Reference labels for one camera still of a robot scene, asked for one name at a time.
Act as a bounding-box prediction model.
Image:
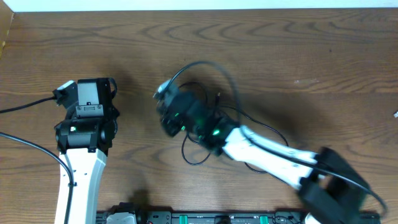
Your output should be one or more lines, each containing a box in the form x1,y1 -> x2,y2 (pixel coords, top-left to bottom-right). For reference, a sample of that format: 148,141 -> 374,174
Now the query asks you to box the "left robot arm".
53,78 -> 119,223

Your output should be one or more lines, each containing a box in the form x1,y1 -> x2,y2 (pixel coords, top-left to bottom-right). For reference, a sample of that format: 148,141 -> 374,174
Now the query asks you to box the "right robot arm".
154,92 -> 371,223

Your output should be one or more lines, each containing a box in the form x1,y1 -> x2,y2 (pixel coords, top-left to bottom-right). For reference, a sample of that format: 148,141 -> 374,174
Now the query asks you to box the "right camera black cable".
167,60 -> 388,215

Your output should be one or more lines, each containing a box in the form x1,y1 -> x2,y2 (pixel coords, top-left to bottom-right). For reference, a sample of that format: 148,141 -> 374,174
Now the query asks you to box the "camera black cable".
167,60 -> 388,215
0,96 -> 77,224

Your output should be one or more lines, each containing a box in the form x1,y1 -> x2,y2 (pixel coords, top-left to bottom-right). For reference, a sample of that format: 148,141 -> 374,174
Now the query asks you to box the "left camera black cable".
0,96 -> 77,224

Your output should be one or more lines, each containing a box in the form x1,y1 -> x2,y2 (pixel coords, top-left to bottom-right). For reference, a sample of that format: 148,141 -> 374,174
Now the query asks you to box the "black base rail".
96,202 -> 380,224

